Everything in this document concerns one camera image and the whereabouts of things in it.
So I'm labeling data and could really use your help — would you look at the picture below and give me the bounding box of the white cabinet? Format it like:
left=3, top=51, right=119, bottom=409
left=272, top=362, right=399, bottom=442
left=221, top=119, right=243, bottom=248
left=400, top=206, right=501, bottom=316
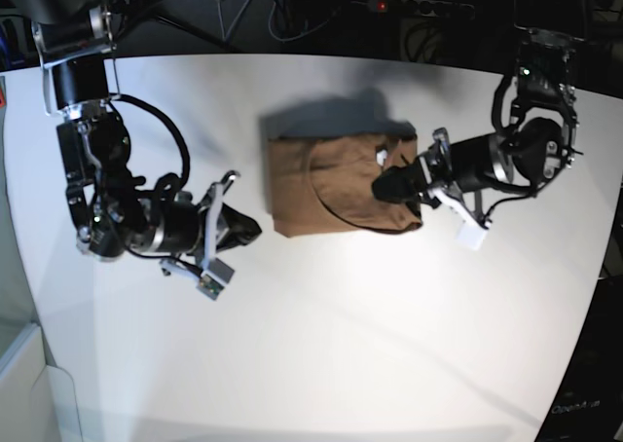
left=1, top=323, right=83, bottom=441

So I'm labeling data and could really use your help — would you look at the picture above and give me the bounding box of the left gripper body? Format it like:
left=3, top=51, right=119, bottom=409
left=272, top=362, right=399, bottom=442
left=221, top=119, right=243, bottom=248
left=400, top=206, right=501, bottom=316
left=416, top=128, right=489, bottom=231

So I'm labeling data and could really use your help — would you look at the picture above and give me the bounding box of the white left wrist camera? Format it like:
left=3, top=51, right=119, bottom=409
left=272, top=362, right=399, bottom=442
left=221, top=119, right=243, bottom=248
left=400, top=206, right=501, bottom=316
left=456, top=222, right=489, bottom=251

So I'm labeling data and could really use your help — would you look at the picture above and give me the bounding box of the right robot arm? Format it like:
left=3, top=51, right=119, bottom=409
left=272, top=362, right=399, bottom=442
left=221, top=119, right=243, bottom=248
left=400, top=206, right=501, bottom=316
left=10, top=0, right=261, bottom=297

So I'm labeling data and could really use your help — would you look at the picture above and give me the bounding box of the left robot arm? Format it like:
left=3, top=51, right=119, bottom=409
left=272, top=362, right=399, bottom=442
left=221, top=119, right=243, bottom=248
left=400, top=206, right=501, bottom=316
left=372, top=0, right=590, bottom=233

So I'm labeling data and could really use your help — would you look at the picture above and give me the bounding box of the brown T-shirt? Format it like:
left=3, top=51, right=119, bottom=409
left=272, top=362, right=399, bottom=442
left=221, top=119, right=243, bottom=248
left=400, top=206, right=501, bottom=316
left=267, top=133, right=421, bottom=238

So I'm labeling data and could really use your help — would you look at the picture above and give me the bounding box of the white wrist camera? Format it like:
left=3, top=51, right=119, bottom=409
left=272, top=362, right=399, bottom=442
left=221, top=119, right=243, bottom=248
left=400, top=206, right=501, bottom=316
left=198, top=258, right=235, bottom=301
left=456, top=222, right=489, bottom=251

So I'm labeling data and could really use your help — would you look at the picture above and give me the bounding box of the black power strip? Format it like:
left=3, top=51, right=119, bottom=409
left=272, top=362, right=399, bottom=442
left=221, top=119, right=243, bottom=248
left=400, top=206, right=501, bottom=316
left=365, top=0, right=476, bottom=20

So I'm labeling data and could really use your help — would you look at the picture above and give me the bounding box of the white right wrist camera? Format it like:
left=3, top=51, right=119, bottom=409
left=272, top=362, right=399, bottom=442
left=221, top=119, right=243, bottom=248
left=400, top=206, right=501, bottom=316
left=198, top=258, right=235, bottom=301

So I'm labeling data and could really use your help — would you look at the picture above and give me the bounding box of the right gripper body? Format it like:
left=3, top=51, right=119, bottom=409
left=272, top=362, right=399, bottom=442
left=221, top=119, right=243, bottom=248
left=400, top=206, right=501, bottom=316
left=160, top=170, right=240, bottom=281

